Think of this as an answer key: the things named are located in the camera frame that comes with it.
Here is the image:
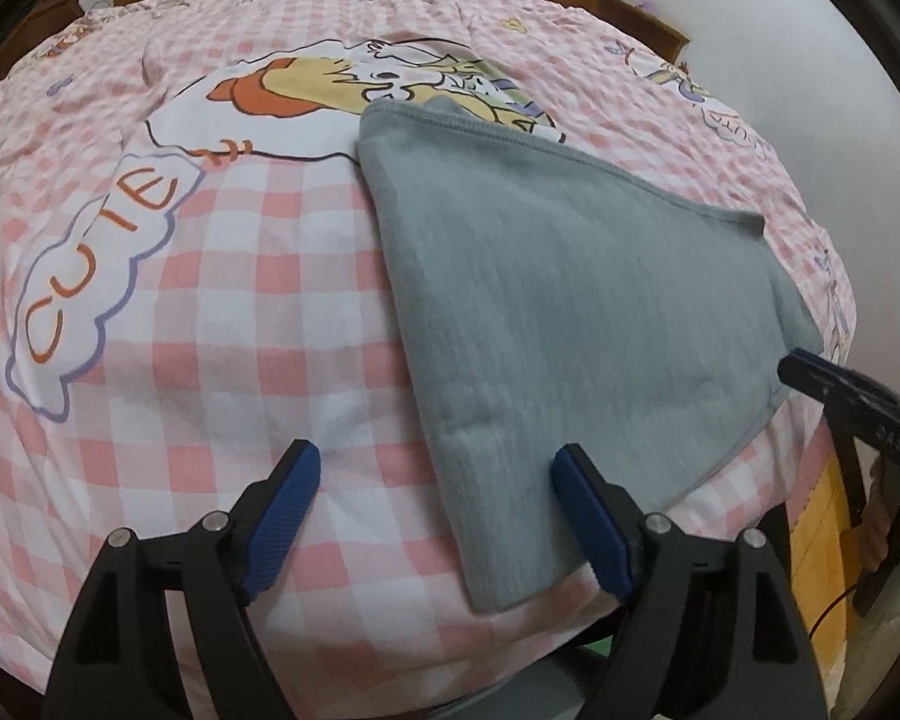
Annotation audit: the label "light beige cloth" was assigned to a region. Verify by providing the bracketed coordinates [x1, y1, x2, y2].
[832, 540, 900, 720]

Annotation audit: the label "person's right hand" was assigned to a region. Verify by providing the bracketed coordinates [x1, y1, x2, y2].
[862, 457, 900, 563]

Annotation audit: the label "wooden headboard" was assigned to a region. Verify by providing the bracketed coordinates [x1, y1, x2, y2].
[112, 0, 691, 65]

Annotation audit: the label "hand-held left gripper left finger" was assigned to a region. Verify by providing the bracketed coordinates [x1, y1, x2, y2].
[41, 439, 322, 720]

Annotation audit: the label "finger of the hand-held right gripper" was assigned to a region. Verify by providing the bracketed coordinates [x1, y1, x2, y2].
[778, 349, 900, 458]

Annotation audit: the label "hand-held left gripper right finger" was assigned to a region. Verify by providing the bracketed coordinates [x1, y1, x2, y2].
[551, 444, 830, 720]

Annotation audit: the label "colourful foam floor mat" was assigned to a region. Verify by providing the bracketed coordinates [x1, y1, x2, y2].
[791, 457, 867, 650]

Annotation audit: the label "grey pants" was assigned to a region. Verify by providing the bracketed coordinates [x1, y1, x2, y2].
[356, 94, 826, 612]

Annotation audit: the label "pink checked cartoon blanket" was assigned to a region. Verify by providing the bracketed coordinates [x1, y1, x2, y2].
[0, 0, 860, 698]

